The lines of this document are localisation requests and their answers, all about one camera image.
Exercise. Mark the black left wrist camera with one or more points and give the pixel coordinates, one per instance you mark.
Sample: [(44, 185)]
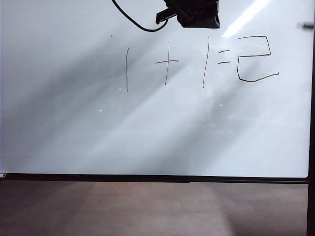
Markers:
[(163, 15)]

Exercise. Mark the black whiteboard pen tray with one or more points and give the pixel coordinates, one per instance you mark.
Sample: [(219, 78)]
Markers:
[(147, 178)]

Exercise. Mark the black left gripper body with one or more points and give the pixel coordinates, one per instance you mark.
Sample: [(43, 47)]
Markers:
[(199, 14)]

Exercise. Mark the white glossy whiteboard panel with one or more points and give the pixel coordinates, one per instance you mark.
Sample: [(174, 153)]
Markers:
[(73, 123)]

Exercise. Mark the black whiteboard stand post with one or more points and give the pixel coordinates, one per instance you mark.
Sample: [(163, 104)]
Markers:
[(311, 147)]

